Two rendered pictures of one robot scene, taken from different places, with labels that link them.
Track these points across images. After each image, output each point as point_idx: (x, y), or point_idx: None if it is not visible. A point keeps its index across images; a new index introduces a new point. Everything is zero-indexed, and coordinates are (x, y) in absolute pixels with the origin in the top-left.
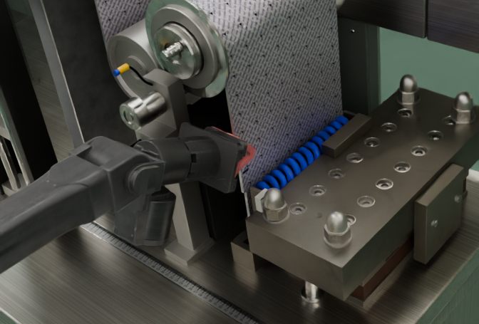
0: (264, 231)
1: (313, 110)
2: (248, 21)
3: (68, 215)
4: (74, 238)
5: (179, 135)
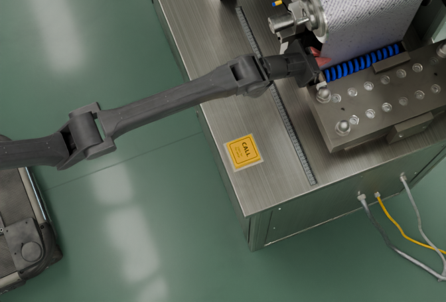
0: (312, 103)
1: (379, 42)
2: (350, 20)
3: (214, 97)
4: (229, 18)
5: (293, 43)
